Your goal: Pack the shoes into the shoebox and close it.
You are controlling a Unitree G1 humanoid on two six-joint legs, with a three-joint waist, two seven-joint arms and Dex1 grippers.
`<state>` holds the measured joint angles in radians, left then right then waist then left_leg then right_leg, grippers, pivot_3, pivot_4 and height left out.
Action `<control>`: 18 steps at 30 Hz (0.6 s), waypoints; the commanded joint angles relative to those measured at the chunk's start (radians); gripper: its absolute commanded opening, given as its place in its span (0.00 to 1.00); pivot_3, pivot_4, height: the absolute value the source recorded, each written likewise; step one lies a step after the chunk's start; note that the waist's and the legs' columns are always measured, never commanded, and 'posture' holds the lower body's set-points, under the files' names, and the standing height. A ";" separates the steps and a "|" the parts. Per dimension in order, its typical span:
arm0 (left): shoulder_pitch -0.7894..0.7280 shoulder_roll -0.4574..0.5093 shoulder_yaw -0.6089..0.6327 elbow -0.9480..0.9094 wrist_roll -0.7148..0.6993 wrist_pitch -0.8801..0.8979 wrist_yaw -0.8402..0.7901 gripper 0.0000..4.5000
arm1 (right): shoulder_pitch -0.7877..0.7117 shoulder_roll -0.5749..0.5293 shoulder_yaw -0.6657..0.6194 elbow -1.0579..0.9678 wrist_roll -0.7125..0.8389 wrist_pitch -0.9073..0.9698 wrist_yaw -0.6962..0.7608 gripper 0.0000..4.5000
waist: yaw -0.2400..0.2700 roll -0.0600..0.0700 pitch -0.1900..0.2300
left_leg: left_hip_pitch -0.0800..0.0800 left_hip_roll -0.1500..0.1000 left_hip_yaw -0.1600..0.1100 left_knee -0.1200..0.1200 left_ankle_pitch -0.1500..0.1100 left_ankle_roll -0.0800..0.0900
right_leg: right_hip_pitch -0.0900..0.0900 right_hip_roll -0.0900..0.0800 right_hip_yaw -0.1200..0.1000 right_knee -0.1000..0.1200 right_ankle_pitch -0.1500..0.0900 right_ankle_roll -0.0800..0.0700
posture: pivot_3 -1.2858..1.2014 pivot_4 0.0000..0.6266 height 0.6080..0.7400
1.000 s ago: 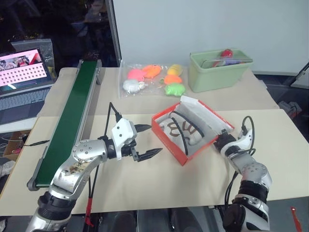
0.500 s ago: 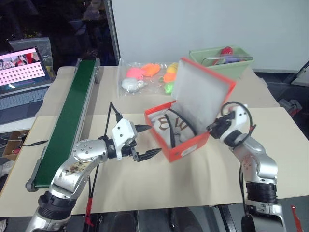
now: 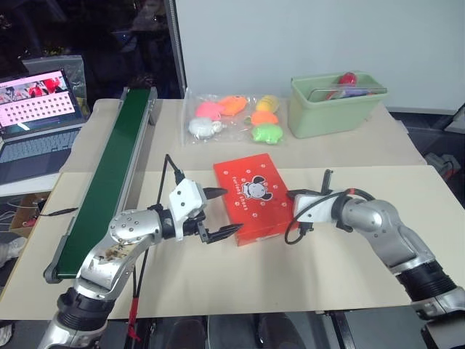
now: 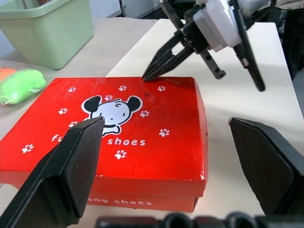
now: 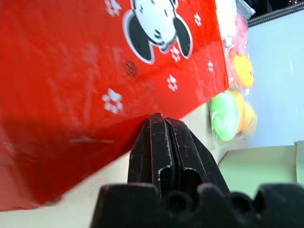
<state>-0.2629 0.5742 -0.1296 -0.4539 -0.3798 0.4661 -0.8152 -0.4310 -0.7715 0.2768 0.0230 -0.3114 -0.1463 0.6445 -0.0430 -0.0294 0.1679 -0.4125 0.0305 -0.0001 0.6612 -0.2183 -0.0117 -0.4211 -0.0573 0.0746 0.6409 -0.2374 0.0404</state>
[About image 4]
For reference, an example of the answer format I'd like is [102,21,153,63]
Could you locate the small orange soft toy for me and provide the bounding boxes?
[0,68,16,80]

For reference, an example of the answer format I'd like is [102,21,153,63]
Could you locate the orange shoe box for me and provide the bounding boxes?
[0,76,209,212]

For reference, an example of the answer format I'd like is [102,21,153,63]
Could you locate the pale green plastic bin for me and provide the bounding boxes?
[0,0,95,71]

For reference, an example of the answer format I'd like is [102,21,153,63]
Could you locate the green soft toy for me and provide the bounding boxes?
[0,68,47,105]

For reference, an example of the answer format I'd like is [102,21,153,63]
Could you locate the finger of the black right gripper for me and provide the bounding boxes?
[153,48,193,78]
[143,35,185,82]

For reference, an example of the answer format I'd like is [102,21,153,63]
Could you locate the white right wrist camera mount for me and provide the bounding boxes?
[192,0,245,52]

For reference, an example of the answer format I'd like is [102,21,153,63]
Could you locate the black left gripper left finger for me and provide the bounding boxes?
[0,116,105,228]

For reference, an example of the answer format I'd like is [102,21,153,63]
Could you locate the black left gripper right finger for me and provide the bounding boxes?
[228,117,304,217]

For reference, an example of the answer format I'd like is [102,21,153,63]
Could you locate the clear plastic toy bag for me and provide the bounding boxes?
[0,60,52,117]

